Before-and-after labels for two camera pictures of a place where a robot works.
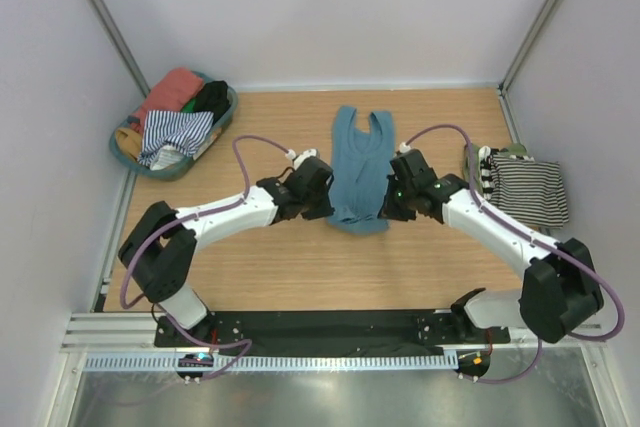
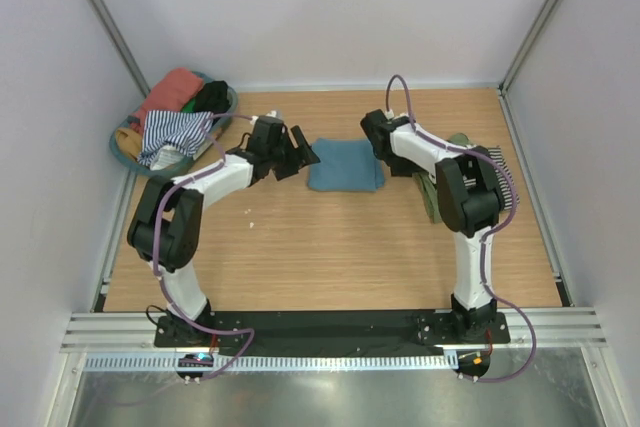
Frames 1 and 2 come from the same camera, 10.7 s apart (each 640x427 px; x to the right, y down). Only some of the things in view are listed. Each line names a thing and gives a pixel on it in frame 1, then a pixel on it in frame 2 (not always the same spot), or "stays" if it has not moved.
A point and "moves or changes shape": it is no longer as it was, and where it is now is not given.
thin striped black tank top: x=529 y=191 moves or changes shape
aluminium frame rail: x=119 y=331 stays
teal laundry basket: x=174 y=125 stays
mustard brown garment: x=130 y=141 stays
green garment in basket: x=189 y=106 stays
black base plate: x=329 y=329 stays
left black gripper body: x=317 y=205 → x=287 y=160
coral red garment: x=170 y=92 stays
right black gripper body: x=398 y=204 → x=399 y=165
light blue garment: x=363 y=160 moves or changes shape
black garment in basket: x=213 y=97 stays
